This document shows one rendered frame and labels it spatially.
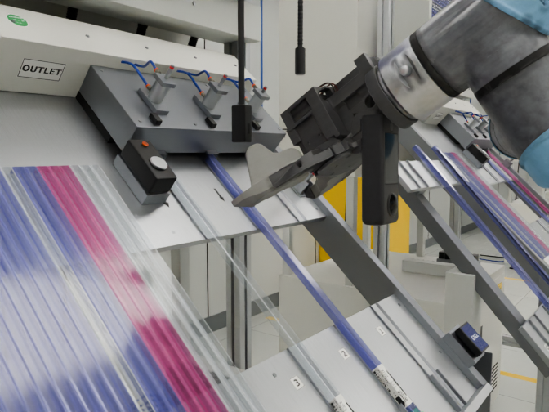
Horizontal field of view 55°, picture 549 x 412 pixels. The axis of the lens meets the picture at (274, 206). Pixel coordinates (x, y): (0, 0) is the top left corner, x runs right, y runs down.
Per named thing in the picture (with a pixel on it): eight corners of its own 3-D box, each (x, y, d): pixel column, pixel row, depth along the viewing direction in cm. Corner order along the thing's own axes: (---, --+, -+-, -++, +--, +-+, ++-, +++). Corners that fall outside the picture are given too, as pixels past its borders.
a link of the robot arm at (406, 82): (465, 100, 53) (436, 93, 47) (427, 126, 56) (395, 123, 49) (427, 42, 55) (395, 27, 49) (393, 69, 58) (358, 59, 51)
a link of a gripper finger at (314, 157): (270, 181, 59) (339, 148, 59) (276, 195, 59) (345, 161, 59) (265, 170, 54) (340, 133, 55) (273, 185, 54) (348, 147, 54)
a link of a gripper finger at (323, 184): (310, 158, 72) (329, 126, 64) (329, 195, 71) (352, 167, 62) (290, 166, 71) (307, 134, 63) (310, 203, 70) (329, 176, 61)
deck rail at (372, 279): (464, 407, 85) (492, 387, 82) (460, 412, 83) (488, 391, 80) (220, 118, 111) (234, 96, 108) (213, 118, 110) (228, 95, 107)
